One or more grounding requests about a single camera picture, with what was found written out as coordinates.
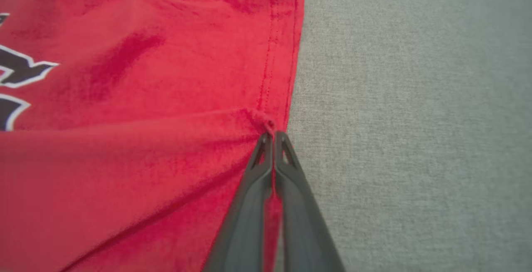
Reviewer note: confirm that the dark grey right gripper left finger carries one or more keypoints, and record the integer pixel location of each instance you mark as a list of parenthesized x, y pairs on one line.
[(243, 222)]

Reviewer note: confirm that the grey fabric sofa seat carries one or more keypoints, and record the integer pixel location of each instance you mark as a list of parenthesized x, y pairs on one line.
[(415, 118)]

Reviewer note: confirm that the red white-trimmed sports garment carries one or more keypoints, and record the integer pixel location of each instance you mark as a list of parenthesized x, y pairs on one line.
[(145, 139)]

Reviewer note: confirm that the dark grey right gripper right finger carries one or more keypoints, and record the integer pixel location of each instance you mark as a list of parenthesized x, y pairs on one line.
[(303, 230)]

